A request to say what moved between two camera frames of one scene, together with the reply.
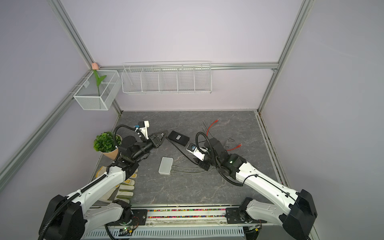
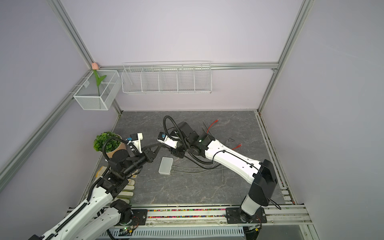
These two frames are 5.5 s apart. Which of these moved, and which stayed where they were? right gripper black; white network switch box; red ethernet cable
Moved: right gripper black
Stayed: red ethernet cable; white network switch box
